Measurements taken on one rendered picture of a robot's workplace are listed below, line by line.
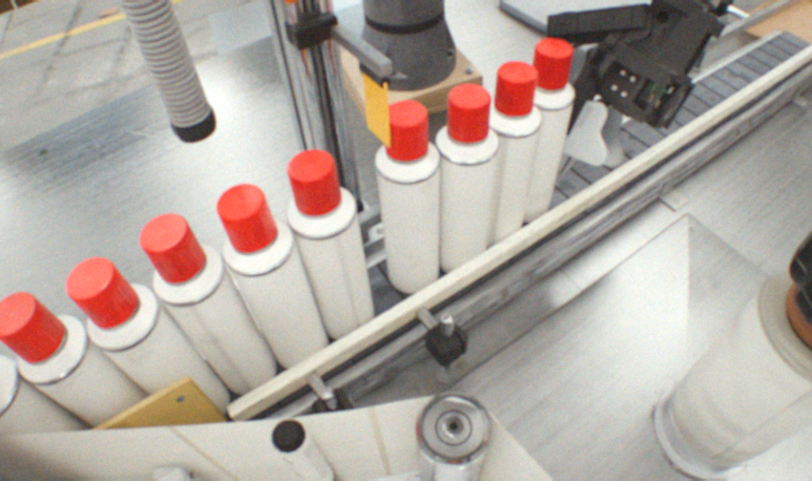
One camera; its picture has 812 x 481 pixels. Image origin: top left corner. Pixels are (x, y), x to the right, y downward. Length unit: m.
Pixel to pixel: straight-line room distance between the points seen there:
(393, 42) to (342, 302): 0.42
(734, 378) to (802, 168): 0.56
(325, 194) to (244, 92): 0.58
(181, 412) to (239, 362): 0.06
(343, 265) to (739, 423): 0.30
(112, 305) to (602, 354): 0.41
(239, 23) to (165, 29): 0.77
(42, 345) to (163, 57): 0.20
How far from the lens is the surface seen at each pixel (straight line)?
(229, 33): 1.11
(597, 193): 0.59
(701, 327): 0.57
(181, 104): 0.40
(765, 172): 0.86
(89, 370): 0.39
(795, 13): 1.37
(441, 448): 0.26
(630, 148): 0.71
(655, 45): 0.54
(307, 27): 0.39
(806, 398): 0.37
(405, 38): 0.75
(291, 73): 0.48
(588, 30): 0.56
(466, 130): 0.40
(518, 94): 0.43
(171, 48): 0.38
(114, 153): 0.90
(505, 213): 0.51
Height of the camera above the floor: 1.32
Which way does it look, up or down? 51 degrees down
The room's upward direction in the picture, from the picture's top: 4 degrees counter-clockwise
